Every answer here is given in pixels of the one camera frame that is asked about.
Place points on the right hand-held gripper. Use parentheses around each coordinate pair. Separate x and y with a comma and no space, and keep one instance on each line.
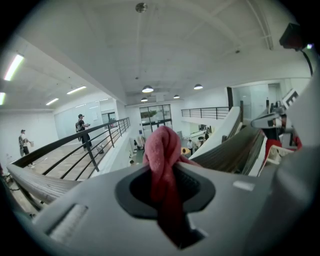
(288,100)

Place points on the white staircase balustrade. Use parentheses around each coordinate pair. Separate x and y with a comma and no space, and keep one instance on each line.
(225,125)

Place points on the pink cloth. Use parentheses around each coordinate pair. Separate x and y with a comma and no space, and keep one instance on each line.
(162,150)

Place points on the person's white shirt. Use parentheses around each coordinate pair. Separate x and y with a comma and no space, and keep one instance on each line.
(307,117)

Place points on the white coats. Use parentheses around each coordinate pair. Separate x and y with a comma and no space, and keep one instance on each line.
(139,142)

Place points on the red panel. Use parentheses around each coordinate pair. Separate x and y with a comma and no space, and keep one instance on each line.
(271,145)

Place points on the black dome pendant lamp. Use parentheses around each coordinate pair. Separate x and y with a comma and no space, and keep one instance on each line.
(147,89)
(198,86)
(176,96)
(144,99)

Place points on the black head camera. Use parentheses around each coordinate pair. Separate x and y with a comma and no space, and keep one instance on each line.
(292,37)

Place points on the black metal balcony railing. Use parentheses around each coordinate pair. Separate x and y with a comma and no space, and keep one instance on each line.
(205,112)

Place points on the small gray floor container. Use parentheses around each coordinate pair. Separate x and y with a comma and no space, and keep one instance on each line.
(100,149)

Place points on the glass entrance doors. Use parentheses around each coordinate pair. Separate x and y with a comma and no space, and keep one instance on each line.
(155,117)

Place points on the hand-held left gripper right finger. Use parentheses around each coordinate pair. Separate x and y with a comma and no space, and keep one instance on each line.
(225,212)

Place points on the frosted glass partition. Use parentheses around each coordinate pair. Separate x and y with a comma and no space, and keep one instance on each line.
(75,117)

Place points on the round metal ceiling mount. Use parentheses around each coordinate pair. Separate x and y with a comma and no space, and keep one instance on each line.
(141,7)

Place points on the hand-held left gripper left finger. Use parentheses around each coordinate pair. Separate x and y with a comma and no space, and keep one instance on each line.
(100,225)

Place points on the group of ceiling tube lights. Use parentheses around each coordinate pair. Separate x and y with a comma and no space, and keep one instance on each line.
(13,67)

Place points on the dark wooden handrail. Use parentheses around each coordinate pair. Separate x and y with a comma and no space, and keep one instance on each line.
(37,182)

